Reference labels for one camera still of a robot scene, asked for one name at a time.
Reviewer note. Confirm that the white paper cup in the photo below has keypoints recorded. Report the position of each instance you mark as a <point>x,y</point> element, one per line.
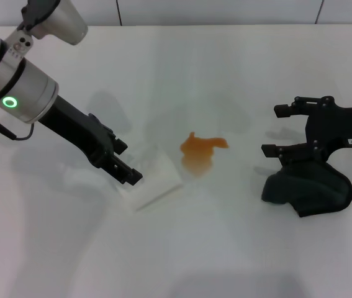
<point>160,180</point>

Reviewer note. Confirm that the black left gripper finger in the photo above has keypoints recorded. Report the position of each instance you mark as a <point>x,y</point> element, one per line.
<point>120,146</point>
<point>129,177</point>

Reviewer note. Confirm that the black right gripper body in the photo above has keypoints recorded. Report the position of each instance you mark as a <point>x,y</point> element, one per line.
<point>340,127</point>

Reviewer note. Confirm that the brown water stain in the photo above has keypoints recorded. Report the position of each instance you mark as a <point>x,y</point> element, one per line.
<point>197,149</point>

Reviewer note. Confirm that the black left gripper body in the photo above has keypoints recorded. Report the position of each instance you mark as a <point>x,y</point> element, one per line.
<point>76,130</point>

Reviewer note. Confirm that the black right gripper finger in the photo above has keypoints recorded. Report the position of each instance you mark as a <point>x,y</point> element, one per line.
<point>270,151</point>
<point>282,111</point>

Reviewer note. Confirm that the grey left wrist camera housing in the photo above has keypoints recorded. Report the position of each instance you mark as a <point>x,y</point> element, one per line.
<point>67,25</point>

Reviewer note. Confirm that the dark blue rag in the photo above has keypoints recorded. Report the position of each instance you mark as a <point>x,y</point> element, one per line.
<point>306,192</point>

